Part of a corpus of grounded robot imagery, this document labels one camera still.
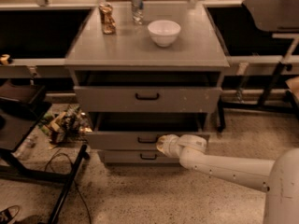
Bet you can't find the grey bottom drawer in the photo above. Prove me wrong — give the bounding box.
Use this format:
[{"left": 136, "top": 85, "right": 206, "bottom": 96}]
[{"left": 98, "top": 150, "right": 178, "bottom": 164}]

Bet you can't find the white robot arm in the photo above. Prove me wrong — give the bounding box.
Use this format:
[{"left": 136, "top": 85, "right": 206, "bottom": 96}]
[{"left": 156, "top": 134, "right": 299, "bottom": 224}]

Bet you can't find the crushed golden can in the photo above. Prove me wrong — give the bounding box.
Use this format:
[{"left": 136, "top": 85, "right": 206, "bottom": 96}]
[{"left": 99, "top": 4, "right": 116, "bottom": 35}]

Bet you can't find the white bowl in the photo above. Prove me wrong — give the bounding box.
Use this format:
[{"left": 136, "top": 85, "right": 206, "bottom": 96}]
[{"left": 148, "top": 20, "right": 181, "bottom": 47}]

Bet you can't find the grey drawer cabinet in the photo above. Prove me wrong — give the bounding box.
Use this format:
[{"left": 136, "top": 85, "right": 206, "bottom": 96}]
[{"left": 64, "top": 0, "right": 231, "bottom": 165}]

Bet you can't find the black cable on floor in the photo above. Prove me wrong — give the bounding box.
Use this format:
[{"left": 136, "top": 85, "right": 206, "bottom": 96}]
[{"left": 43, "top": 149, "right": 93, "bottom": 224}]

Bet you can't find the silver soda can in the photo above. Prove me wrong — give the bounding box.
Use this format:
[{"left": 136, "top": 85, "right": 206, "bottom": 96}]
[{"left": 131, "top": 0, "right": 143, "bottom": 24}]

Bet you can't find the black side table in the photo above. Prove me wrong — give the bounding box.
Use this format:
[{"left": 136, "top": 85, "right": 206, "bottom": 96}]
[{"left": 0, "top": 81, "right": 89, "bottom": 224}]

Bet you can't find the grey drawer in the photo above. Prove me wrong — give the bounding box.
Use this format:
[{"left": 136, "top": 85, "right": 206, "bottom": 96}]
[
  {"left": 98, "top": 150, "right": 178, "bottom": 164},
  {"left": 87, "top": 112, "right": 209, "bottom": 150},
  {"left": 74, "top": 71, "right": 221, "bottom": 113}
]

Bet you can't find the yellow tape roll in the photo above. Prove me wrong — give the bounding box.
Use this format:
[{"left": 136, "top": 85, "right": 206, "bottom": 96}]
[{"left": 0, "top": 54, "right": 12, "bottom": 65}]

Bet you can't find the plastic bottle on floor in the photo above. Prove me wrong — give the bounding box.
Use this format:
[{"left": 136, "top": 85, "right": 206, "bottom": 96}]
[{"left": 14, "top": 135, "right": 37, "bottom": 161}]

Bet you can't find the black white sneaker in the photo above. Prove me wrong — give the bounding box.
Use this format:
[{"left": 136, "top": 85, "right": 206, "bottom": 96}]
[{"left": 0, "top": 205, "right": 20, "bottom": 224}]

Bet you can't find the wire basket of items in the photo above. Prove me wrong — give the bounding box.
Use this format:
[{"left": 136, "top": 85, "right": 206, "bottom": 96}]
[{"left": 39, "top": 104, "right": 92, "bottom": 146}]

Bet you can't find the grey top drawer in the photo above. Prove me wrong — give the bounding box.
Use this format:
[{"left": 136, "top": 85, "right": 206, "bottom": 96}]
[{"left": 74, "top": 71, "right": 221, "bottom": 113}]

